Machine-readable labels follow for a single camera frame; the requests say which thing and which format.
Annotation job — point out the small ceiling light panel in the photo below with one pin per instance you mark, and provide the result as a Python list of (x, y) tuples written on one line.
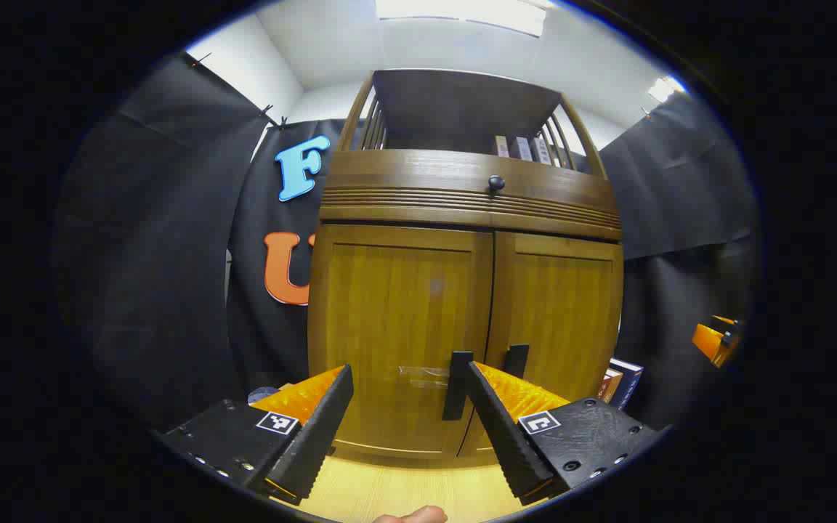
[(665, 88)]

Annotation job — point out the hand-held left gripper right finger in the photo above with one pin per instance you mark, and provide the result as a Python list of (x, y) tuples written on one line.
[(506, 436)]

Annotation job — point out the tan book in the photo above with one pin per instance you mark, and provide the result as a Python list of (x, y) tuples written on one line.
[(613, 385)]

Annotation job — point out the large ceiling light panel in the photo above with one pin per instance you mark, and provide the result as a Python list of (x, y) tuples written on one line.
[(462, 13)]

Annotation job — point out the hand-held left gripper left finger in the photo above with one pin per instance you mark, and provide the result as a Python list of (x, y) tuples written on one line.
[(317, 436)]

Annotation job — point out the wooden double-door shoe cabinet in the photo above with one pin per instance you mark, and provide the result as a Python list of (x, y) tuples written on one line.
[(455, 109)]

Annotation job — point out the penguin plush toy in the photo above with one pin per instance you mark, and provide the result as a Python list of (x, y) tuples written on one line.
[(262, 396)]

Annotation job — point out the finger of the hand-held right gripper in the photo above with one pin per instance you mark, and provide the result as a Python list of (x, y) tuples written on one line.
[(709, 340)]

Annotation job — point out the wooden cabinet drawer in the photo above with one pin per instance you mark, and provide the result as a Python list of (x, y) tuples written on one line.
[(404, 171)]

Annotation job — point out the plain wooden shoe cabinet door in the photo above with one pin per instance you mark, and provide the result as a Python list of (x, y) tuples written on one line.
[(556, 305)]

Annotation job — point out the black round drawer knob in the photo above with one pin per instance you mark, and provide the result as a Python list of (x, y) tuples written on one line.
[(496, 183)]

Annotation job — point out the small hardcover book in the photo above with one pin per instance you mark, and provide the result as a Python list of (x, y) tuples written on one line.
[(502, 146), (542, 151), (522, 149)]

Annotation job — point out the navy blue book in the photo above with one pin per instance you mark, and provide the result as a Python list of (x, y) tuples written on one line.
[(628, 381)]

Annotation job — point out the taped wooden shoe cabinet door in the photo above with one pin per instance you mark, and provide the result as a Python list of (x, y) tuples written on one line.
[(389, 305)]

